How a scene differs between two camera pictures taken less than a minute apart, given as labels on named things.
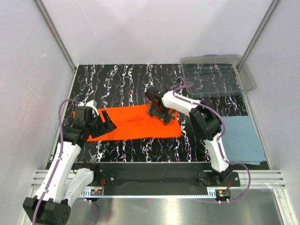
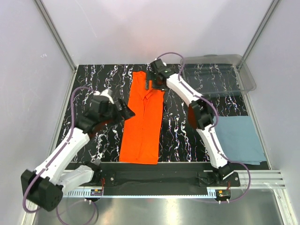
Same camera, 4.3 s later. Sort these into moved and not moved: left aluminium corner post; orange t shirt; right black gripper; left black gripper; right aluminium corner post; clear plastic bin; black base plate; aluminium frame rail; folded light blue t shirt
Moved: right black gripper; orange t shirt; left black gripper
Not moved: right aluminium corner post; folded light blue t shirt; black base plate; aluminium frame rail; left aluminium corner post; clear plastic bin
